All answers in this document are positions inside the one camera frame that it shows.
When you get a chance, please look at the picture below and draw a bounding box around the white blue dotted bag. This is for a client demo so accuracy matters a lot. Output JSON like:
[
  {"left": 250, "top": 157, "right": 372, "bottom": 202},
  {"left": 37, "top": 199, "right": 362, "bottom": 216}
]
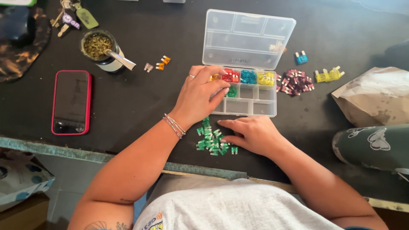
[{"left": 0, "top": 150, "right": 55, "bottom": 211}]

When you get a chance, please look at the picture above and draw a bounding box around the purple key tag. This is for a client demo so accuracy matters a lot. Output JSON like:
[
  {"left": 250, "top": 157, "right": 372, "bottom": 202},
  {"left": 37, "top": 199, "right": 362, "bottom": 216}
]
[{"left": 62, "top": 13, "right": 81, "bottom": 30}]

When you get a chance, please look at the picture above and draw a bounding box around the crumpled brown paper bag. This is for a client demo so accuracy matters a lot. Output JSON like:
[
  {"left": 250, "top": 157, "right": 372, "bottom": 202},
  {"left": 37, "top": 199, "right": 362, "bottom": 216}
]
[{"left": 331, "top": 66, "right": 409, "bottom": 128}]

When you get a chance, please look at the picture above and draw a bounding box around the brown cardboard box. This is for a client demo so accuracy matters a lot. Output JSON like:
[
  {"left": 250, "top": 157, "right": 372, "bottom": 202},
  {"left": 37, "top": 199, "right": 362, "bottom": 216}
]
[{"left": 0, "top": 193, "right": 50, "bottom": 230}]

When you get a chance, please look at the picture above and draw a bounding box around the green key tag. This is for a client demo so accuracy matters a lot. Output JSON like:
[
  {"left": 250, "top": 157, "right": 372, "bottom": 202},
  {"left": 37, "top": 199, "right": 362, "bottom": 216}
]
[{"left": 73, "top": 3, "right": 99, "bottom": 30}]

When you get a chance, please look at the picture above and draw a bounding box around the beaded silver bracelet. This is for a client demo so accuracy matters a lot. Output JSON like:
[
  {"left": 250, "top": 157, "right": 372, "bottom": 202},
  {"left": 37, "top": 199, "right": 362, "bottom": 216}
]
[{"left": 163, "top": 116, "right": 183, "bottom": 139}]

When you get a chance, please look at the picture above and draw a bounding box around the phone in red case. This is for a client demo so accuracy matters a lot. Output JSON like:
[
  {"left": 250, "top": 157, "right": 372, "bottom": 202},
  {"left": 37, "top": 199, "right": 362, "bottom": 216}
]
[{"left": 51, "top": 70, "right": 92, "bottom": 136}]

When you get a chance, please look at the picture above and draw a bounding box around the person's grey white shirt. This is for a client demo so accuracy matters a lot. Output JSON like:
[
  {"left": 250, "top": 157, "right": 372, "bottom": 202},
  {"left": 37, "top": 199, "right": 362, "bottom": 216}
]
[{"left": 132, "top": 178, "right": 346, "bottom": 230}]

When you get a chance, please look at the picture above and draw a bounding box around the green edged white object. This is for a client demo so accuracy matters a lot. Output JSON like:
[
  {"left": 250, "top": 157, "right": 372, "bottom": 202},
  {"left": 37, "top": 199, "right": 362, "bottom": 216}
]
[{"left": 0, "top": 0, "right": 37, "bottom": 7}]

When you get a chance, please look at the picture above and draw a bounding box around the person's right hand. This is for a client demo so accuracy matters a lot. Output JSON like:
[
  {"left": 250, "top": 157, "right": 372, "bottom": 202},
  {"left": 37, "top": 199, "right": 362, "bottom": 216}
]
[{"left": 217, "top": 116, "right": 284, "bottom": 157}]

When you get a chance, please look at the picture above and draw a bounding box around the pale blue cloth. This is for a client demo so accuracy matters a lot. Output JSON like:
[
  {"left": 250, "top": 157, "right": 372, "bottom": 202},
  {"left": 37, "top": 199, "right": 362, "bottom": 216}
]
[{"left": 350, "top": 0, "right": 409, "bottom": 16}]

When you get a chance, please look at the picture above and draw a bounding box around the mate cup with herbs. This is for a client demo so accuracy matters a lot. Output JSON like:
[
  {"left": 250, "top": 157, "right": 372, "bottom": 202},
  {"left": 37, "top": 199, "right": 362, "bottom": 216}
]
[{"left": 80, "top": 30, "right": 125, "bottom": 73}]

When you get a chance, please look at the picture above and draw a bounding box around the green butterfly print thermos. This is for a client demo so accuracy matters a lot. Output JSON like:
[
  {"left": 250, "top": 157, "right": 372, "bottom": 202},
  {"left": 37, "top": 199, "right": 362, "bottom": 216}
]
[{"left": 332, "top": 125, "right": 409, "bottom": 174}]

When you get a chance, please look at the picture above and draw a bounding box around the black rounded object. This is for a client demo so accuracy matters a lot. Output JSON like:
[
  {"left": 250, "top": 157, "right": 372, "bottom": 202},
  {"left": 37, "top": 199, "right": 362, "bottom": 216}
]
[{"left": 0, "top": 6, "right": 32, "bottom": 48}]

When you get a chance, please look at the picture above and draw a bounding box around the pile of purple fuses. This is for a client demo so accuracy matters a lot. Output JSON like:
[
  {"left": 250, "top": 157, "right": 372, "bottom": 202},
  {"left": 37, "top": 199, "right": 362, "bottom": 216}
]
[{"left": 275, "top": 69, "right": 315, "bottom": 96}]

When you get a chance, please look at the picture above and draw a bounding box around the metal bombilla straw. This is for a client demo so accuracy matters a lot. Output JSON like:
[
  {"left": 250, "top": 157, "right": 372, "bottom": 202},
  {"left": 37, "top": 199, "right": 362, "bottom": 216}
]
[{"left": 104, "top": 49, "right": 137, "bottom": 71}]

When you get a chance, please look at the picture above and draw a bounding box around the loose pile of green fuses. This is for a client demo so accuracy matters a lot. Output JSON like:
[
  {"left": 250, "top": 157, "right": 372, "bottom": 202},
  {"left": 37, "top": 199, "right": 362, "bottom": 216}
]
[{"left": 196, "top": 116, "right": 238, "bottom": 157}]

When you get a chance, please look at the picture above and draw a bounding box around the cluster of blue fuses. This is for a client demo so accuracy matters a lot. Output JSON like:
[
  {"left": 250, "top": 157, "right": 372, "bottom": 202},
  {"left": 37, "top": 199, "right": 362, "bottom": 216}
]
[{"left": 240, "top": 70, "right": 258, "bottom": 84}]

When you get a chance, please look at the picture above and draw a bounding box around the large blue fuse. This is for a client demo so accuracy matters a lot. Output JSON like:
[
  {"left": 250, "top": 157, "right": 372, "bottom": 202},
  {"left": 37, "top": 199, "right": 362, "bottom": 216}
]
[{"left": 295, "top": 50, "right": 309, "bottom": 65}]

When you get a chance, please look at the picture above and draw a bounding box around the cluster of red fuses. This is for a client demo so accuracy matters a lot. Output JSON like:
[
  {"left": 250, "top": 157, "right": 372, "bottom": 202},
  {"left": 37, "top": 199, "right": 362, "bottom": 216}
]
[{"left": 222, "top": 68, "right": 240, "bottom": 83}]

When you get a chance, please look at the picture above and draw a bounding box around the large yellow fuse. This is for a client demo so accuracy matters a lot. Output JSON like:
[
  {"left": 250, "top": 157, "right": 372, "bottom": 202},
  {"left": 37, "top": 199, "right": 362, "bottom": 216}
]
[
  {"left": 327, "top": 66, "right": 345, "bottom": 81},
  {"left": 315, "top": 69, "right": 331, "bottom": 83}
]

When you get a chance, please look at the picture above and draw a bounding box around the thin cord bracelet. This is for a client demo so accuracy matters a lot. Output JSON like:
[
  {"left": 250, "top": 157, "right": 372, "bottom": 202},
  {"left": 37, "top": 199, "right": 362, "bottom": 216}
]
[{"left": 164, "top": 113, "right": 186, "bottom": 135}]

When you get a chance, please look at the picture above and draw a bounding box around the cluster of beige fuses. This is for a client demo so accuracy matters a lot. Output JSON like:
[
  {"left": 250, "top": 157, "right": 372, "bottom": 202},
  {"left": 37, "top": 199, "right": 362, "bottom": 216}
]
[{"left": 269, "top": 42, "right": 287, "bottom": 53}]

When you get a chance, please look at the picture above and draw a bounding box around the person's left hand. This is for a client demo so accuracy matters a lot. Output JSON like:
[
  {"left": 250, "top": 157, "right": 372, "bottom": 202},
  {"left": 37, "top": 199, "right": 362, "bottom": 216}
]
[{"left": 169, "top": 65, "right": 231, "bottom": 129}]

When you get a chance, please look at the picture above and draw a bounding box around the cluster of yellow fuses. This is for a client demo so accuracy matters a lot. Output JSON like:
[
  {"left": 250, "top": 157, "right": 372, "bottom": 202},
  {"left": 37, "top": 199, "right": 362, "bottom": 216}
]
[{"left": 258, "top": 71, "right": 275, "bottom": 86}]

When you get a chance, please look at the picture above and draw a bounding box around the clear plastic organizer box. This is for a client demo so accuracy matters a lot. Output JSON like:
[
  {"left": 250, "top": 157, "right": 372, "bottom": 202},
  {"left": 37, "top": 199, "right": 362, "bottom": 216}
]
[{"left": 202, "top": 9, "right": 297, "bottom": 118}]

